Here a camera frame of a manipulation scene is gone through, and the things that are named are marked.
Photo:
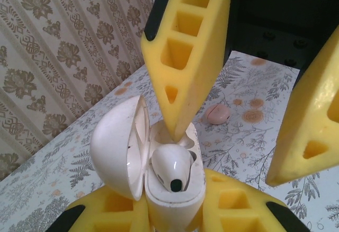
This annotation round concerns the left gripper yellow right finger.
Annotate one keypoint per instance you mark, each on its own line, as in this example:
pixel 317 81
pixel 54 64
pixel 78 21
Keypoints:
pixel 243 216

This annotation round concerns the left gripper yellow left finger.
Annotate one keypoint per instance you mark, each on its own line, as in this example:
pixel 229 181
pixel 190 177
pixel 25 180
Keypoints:
pixel 111 216

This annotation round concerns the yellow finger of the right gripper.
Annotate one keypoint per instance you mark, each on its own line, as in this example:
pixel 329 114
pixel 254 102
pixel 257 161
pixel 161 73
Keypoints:
pixel 206 57
pixel 304 136

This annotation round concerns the pink earbud charging case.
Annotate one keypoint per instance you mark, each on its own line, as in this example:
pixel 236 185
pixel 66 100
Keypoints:
pixel 218 115

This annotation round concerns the white earbud charging case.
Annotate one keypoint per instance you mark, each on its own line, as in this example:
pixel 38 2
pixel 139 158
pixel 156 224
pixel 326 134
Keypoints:
pixel 114 142

